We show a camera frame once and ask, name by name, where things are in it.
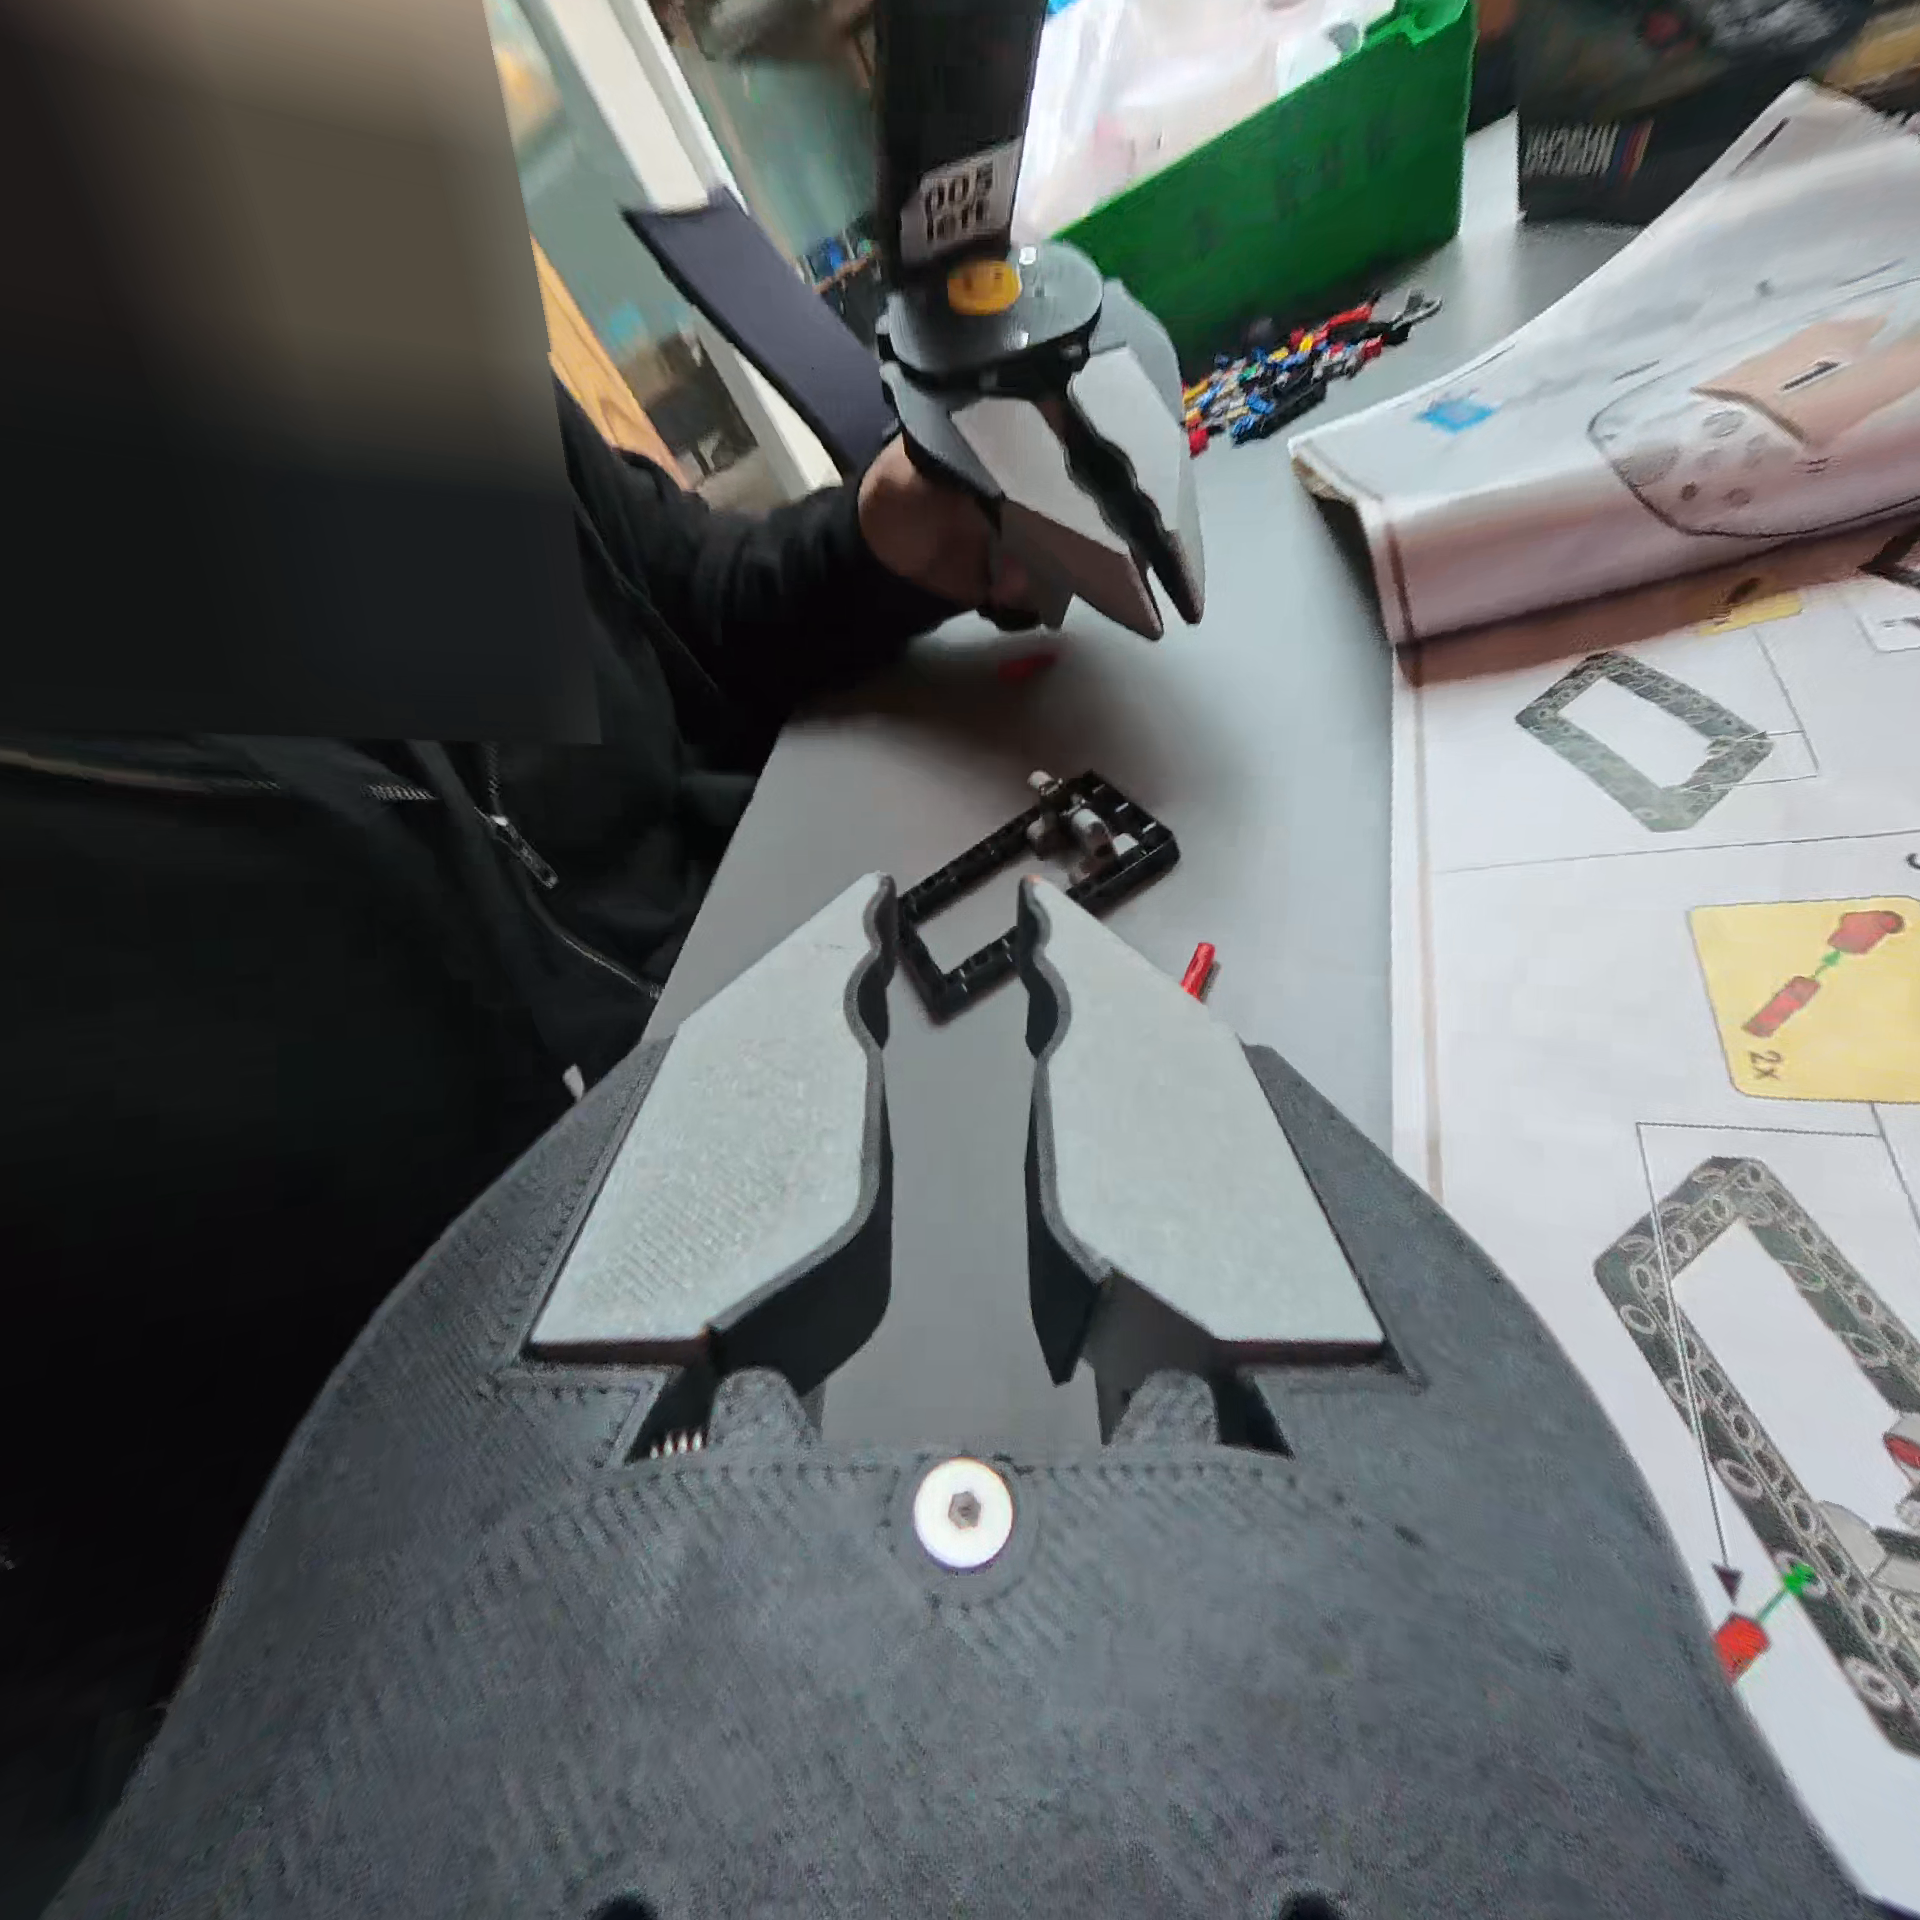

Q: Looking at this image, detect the person's left forearm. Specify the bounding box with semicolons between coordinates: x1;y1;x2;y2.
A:
562;450;941;713

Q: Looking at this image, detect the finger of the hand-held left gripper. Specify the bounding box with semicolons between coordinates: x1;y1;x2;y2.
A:
1071;321;1210;627
959;392;1169;643

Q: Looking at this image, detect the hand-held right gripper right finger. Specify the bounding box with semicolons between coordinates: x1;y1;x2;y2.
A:
1019;879;1390;1391

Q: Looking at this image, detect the person's black jacket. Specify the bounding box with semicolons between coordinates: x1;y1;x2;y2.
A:
0;375;962;1920

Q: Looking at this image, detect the lego instruction booklet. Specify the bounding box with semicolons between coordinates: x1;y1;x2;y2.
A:
1287;76;1920;1912

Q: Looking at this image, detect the person's left hand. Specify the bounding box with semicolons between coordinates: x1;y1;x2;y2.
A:
855;435;1053;634

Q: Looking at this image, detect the black office chair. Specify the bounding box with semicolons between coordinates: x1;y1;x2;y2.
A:
621;187;905;484

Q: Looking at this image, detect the clear plastic bag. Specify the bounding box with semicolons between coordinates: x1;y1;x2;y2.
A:
1017;0;1413;233

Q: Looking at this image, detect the pile of lego pieces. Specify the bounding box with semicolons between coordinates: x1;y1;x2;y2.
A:
1178;287;1445;456

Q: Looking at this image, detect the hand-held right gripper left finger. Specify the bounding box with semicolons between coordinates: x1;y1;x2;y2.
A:
526;872;903;1396

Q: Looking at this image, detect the black rectangular lego frame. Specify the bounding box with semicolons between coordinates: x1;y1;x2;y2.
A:
897;768;1185;1029

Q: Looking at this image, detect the green plastic bin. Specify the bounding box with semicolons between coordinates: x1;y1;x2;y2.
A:
1050;0;1482;365

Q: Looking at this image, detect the lego set cardboard box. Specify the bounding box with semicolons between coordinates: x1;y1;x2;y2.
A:
1507;0;1878;227

